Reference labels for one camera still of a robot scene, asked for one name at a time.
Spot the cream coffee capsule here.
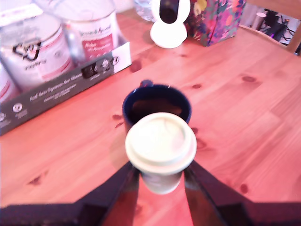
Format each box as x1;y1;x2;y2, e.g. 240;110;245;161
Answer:
124;112;198;195

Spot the black coffee mug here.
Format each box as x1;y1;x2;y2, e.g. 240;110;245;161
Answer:
122;79;192;132

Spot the printed cardboard can tray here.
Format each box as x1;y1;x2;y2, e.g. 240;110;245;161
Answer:
0;41;132;137

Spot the white labelled tin can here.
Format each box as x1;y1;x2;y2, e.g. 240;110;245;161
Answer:
0;63;21;104

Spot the tin can with heart logo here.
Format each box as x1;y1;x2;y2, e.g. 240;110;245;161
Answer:
0;14;75;91

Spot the tin can with red label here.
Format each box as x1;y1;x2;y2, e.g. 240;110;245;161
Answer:
63;0;119;65

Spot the floral tissue box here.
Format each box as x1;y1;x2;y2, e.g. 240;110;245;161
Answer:
185;0;247;47

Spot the wooden chair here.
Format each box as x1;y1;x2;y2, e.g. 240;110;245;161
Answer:
238;0;301;56

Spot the large clear water bottle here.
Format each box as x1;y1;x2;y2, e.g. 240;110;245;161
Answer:
134;0;156;23

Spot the small white round camera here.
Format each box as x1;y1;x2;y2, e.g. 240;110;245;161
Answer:
150;0;191;49

